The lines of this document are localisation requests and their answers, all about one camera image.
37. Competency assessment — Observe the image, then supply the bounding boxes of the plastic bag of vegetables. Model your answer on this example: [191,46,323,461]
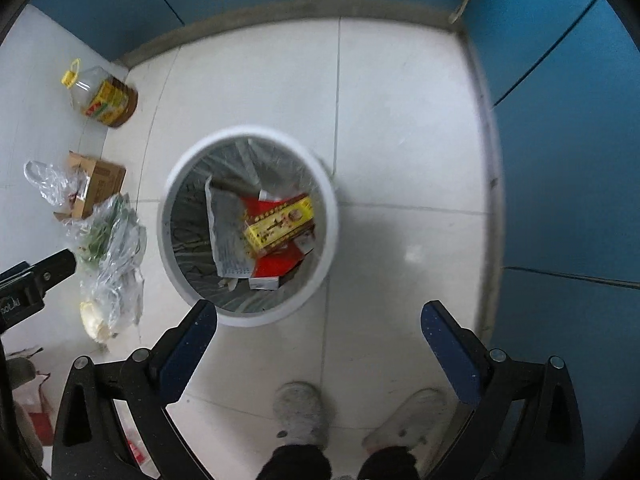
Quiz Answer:
[65,194,147,343]

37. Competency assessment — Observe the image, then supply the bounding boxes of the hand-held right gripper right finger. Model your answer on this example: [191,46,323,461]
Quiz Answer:
[420,300,587,480]

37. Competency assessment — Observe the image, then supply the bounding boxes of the grey slipper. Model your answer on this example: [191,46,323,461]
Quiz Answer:
[272,382,330,453]
[361,387,448,466]

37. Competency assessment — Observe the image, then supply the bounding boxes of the napa cabbage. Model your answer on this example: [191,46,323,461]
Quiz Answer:
[80,300,119,344]

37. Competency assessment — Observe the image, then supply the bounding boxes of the white trash can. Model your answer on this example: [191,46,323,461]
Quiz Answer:
[157,124,340,328]

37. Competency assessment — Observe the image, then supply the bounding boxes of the red box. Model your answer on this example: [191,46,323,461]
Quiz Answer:
[240,192,316,281]

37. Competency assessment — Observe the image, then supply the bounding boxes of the yellow box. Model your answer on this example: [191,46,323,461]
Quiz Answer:
[243,196,316,259]

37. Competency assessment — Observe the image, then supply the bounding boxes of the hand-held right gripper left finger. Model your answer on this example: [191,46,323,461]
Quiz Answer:
[51,299,219,480]

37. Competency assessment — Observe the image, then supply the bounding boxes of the grey bin liner bag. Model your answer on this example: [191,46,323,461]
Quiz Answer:
[169,137,323,313]

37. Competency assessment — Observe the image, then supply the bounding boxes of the white paper sheet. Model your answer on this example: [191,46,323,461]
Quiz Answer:
[205,176,254,279]

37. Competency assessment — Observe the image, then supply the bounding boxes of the red paper bag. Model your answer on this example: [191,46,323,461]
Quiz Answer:
[7,357,57,447]

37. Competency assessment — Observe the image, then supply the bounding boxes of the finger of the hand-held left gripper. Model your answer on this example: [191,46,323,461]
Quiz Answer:
[0,247,79,295]

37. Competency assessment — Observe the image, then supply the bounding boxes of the clear plastic bag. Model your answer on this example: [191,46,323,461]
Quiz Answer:
[23,160,93,208]

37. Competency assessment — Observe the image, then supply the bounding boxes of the cooking oil bottle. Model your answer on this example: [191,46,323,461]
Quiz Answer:
[61,58,139,130]

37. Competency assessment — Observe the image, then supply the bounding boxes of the brown cardboard box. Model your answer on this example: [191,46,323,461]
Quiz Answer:
[53,151,127,223]

